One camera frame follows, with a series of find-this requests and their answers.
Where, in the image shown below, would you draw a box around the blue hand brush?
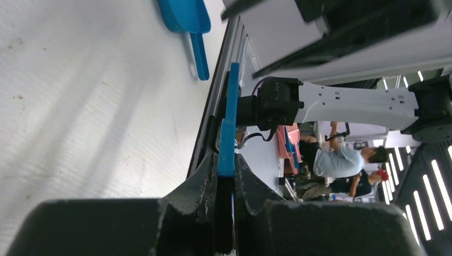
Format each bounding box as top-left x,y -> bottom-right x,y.
213,62 -> 240,254

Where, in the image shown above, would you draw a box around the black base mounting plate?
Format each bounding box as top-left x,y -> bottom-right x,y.
186,17 -> 245,178

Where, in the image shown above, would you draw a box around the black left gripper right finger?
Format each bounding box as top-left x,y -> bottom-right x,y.
235,154 -> 426,255

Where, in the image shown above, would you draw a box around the pink plastic stacked trays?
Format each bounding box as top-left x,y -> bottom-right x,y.
277,123 -> 303,176

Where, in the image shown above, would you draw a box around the person in light blue shirt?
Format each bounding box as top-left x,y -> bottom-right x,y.
300,134 -> 389,180

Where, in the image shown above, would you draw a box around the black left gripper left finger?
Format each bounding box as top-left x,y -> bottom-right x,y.
7,153 -> 216,255

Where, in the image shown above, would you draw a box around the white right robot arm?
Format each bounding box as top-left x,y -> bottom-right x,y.
221,1 -> 451,143

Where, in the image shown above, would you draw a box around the blue dustpan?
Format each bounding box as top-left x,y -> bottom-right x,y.
157,0 -> 211,81

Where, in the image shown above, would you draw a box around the person with red cap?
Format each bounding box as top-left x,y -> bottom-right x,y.
297,169 -> 389,201

